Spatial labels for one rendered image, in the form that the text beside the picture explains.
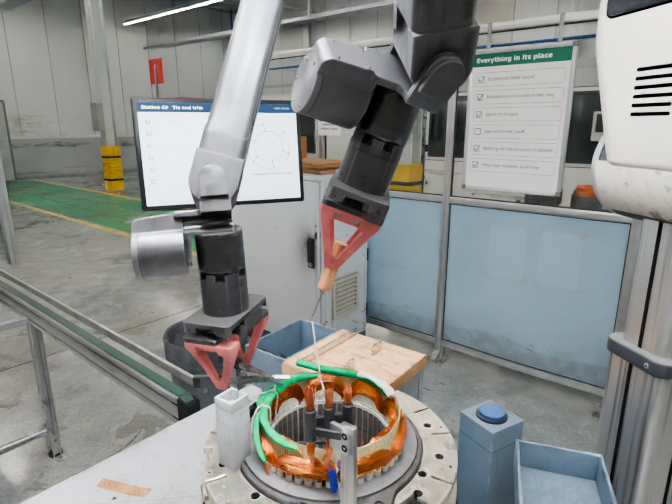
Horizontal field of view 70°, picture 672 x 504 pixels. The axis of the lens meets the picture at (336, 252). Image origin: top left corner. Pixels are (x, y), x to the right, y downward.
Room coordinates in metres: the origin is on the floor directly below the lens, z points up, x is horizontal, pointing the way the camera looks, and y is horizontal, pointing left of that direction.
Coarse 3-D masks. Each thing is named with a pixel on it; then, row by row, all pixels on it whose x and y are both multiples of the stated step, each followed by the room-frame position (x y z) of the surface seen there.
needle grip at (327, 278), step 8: (336, 240) 0.53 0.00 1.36; (336, 248) 0.52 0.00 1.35; (344, 248) 0.52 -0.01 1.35; (336, 256) 0.52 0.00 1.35; (328, 272) 0.53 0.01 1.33; (336, 272) 0.53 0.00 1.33; (320, 280) 0.53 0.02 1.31; (328, 280) 0.53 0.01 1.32; (320, 288) 0.53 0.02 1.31; (328, 288) 0.53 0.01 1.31
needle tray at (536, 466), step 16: (528, 448) 0.58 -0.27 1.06; (544, 448) 0.57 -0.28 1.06; (560, 448) 0.56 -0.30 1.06; (528, 464) 0.58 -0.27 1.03; (544, 464) 0.57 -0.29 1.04; (560, 464) 0.56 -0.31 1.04; (576, 464) 0.56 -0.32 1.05; (592, 464) 0.55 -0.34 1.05; (528, 480) 0.55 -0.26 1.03; (544, 480) 0.55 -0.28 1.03; (560, 480) 0.55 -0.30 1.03; (576, 480) 0.55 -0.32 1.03; (592, 480) 0.55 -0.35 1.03; (608, 480) 0.50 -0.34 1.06; (528, 496) 0.52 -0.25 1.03; (544, 496) 0.52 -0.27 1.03; (560, 496) 0.52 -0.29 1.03; (576, 496) 0.52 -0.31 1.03; (592, 496) 0.52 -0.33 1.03; (608, 496) 0.49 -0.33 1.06
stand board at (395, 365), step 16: (336, 336) 0.92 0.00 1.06; (304, 352) 0.85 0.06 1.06; (336, 352) 0.85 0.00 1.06; (352, 352) 0.85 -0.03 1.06; (368, 352) 0.85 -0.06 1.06; (384, 352) 0.85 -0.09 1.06; (400, 352) 0.85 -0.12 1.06; (416, 352) 0.85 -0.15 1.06; (288, 368) 0.80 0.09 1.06; (304, 368) 0.79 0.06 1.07; (368, 368) 0.79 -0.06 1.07; (384, 368) 0.79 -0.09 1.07; (400, 368) 0.79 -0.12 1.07; (416, 368) 0.81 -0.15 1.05; (400, 384) 0.76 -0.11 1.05
